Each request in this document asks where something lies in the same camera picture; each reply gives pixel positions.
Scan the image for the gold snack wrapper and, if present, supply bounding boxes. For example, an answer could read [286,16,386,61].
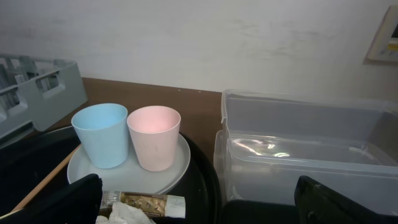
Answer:
[100,191,186,218]

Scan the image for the white wall switch panel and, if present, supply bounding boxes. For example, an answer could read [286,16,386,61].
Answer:
[364,5,397,66]

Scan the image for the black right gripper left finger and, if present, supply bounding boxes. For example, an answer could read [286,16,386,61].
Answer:
[1,174,103,224]

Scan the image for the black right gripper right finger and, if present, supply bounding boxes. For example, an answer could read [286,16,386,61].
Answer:
[294,175,397,224]

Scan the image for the white round plate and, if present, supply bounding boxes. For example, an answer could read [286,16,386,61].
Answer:
[67,135,191,194]

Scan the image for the grey plastic dishwasher rack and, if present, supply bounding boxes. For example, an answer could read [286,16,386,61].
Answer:
[1,54,88,148]

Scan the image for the round black tray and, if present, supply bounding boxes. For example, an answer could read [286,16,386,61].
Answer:
[1,126,221,223]

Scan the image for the clear plastic bin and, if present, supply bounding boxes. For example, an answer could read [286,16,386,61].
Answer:
[213,90,397,216]

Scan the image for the light blue cup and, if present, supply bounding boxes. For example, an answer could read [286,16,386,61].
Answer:
[71,103,129,169]

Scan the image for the pink cup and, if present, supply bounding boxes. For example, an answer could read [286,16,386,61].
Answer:
[127,106,181,172]

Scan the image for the wooden chopstick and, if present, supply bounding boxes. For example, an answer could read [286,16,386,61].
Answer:
[11,144,81,213]

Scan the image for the crumpled white tissue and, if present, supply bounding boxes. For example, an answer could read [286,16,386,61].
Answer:
[95,202,155,224]

